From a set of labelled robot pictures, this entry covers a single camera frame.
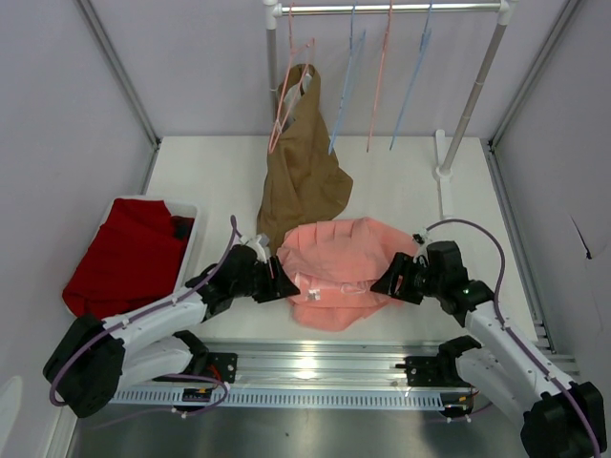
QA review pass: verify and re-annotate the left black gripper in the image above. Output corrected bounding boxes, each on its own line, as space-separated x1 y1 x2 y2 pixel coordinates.
231 256 299 303

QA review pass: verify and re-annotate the pink pleated skirt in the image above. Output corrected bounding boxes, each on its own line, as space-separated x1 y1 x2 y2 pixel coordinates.
277 218 418 332

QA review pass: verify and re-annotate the blue wire hanger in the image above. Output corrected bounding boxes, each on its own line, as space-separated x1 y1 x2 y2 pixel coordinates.
327 1 367 156
389 0 434 151

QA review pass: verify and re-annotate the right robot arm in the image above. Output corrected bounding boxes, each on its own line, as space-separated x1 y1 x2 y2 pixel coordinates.
371 241 607 457

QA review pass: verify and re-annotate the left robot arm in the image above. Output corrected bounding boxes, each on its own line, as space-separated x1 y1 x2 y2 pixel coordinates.
43 244 300 418

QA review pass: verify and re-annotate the brown skirt on hanger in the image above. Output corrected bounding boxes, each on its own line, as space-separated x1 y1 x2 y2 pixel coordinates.
257 67 353 252

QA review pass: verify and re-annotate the pink hanger holding brown skirt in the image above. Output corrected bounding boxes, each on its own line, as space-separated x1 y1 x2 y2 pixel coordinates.
264 1 316 155

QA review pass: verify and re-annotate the red garment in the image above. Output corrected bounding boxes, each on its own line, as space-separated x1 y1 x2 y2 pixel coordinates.
62 198 194 319

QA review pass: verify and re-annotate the white metal clothes rack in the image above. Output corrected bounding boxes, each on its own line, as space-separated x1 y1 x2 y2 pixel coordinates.
263 1 517 220

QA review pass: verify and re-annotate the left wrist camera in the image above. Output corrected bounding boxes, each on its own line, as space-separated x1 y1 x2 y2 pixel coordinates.
245 234 271 262

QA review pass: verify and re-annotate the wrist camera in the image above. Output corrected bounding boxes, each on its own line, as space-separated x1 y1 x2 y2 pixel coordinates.
412 228 431 260
245 234 271 262

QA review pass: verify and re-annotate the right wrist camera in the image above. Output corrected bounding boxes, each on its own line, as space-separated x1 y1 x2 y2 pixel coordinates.
412 228 431 260

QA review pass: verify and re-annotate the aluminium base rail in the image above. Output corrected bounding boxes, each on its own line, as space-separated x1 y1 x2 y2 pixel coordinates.
203 338 469 391

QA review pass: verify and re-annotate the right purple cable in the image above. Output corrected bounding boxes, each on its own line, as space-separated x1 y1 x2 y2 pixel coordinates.
414 218 602 458

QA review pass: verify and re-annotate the purple cable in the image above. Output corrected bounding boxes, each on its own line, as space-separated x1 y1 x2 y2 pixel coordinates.
50 214 240 421
414 218 602 458

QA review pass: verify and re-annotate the slotted cable duct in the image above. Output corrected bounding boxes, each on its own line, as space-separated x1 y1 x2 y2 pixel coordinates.
111 386 444 411

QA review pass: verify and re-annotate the pink wire hanger middle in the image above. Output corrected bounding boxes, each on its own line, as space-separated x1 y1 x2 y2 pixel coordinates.
366 0 394 153

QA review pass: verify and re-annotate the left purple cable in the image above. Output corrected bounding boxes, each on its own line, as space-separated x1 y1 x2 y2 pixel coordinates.
50 214 240 421

